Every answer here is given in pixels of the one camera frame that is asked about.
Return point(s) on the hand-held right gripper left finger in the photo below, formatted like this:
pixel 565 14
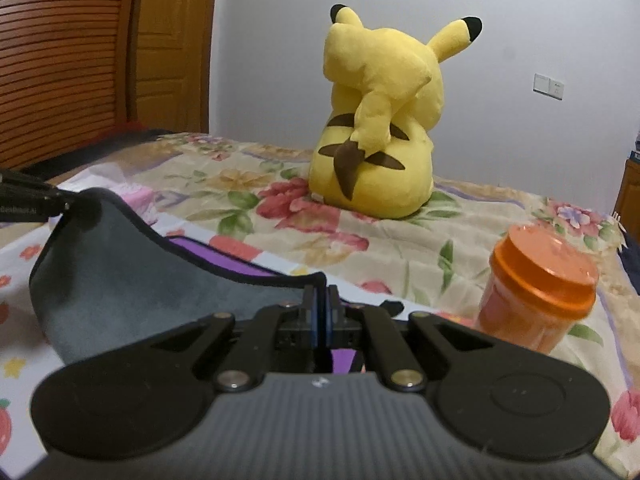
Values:
pixel 312 321

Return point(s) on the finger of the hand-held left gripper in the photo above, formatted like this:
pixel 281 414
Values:
pixel 35 205
pixel 22 178

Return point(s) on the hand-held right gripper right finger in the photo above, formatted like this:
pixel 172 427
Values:
pixel 330 321

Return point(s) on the grey towel with black edge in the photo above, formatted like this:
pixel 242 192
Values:
pixel 125 270

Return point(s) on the pink and white cloth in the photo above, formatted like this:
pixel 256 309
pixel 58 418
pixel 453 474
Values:
pixel 134 195

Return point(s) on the floral quilt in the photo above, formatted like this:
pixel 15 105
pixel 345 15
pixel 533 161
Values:
pixel 425 245

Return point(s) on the wooden slatted headboard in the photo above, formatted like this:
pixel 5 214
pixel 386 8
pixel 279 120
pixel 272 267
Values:
pixel 60 55

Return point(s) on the yellow plush toy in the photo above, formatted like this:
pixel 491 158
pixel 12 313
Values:
pixel 380 160

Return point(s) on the wooden door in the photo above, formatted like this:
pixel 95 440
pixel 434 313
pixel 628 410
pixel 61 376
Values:
pixel 172 40

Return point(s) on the orange lidded jar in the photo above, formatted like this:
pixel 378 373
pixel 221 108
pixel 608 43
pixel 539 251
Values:
pixel 535 290

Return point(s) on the dark blue cloth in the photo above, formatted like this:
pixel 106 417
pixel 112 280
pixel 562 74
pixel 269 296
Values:
pixel 631 267

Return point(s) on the wooden nightstand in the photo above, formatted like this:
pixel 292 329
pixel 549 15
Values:
pixel 629 195

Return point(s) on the white wall switch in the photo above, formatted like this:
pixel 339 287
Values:
pixel 548 86

